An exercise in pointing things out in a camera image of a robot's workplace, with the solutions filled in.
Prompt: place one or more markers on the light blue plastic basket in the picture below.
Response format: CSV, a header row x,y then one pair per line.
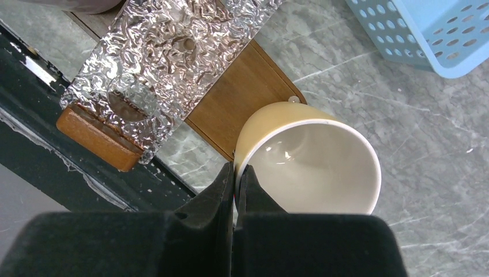
x,y
449,38

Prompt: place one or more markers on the clear acrylic holder wooden base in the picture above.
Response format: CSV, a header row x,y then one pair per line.
x,y
149,72

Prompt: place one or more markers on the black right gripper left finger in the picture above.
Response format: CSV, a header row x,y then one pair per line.
x,y
194,240

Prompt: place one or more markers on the brown oval wooden tray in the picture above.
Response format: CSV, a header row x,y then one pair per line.
x,y
251,82

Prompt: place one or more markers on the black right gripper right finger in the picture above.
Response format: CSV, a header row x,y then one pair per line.
x,y
271,242

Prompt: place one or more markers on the purple grey mug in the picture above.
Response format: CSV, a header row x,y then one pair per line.
x,y
83,6

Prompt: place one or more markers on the yellow mug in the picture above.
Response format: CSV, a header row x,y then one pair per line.
x,y
307,161

